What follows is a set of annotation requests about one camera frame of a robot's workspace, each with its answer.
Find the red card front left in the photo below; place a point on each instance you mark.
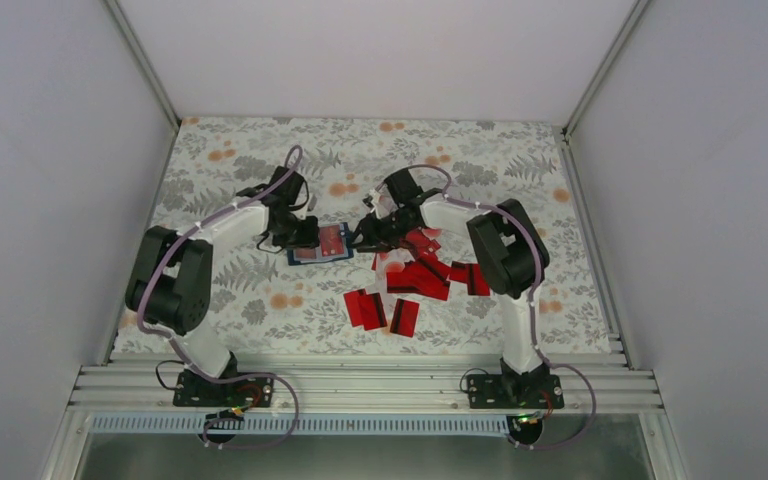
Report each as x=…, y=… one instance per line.
x=354, y=311

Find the aluminium corner post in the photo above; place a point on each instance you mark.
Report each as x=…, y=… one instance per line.
x=144, y=64
x=628, y=27

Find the aluminium right corner post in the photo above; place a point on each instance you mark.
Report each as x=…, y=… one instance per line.
x=628, y=27

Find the aluminium left corner post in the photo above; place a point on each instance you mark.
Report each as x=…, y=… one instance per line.
x=144, y=64

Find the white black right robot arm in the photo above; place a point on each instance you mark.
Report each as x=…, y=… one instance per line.
x=508, y=250

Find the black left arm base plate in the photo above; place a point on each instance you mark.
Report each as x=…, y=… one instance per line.
x=192, y=390

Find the navy blue card holder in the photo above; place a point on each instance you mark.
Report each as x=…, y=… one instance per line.
x=350, y=255

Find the aluminium front rail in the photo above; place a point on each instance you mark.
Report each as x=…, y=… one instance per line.
x=387, y=384

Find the red card pile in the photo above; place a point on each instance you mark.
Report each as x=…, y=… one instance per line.
x=307, y=255
x=414, y=267

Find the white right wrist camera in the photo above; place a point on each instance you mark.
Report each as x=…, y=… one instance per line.
x=377, y=202

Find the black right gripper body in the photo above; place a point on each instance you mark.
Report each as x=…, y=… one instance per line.
x=390, y=230

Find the grey slotted cable duct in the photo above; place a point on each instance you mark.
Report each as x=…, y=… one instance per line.
x=305, y=424

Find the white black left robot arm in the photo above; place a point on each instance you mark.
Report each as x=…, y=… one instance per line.
x=171, y=281

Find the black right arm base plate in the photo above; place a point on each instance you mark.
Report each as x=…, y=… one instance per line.
x=496, y=392

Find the red card pile top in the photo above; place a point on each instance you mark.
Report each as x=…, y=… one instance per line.
x=307, y=255

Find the red card front bottom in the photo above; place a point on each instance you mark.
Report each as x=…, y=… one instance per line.
x=404, y=318

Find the red VIP card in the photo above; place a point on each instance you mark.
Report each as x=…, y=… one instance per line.
x=332, y=242

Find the red card front middle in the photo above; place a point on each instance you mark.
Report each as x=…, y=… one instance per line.
x=372, y=311

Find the floral patterned table cloth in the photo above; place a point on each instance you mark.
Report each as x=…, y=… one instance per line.
x=260, y=304

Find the red card pile centre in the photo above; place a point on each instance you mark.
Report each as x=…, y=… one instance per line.
x=414, y=267

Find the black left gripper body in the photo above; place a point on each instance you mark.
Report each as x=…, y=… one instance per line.
x=293, y=235

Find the red card far right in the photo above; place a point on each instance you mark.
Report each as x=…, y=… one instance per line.
x=470, y=275

